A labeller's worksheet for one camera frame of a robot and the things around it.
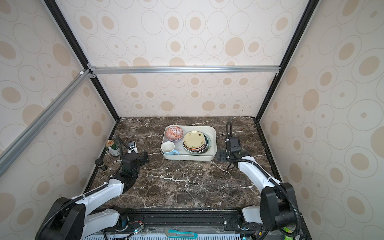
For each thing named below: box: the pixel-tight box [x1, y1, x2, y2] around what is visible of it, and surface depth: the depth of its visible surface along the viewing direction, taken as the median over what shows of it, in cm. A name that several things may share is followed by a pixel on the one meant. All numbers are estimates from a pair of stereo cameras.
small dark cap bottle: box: [94, 158, 108, 171], surface depth 88 cm
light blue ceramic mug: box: [161, 141, 180, 155], surface depth 94 cm
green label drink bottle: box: [105, 139, 121, 157], surface depth 94 cm
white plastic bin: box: [160, 125, 217, 161], surface depth 102 cm
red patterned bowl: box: [165, 126, 183, 142], surface depth 106 cm
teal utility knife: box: [165, 229, 198, 239], surface depth 71 cm
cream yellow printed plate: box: [183, 131, 206, 149], surface depth 103 cm
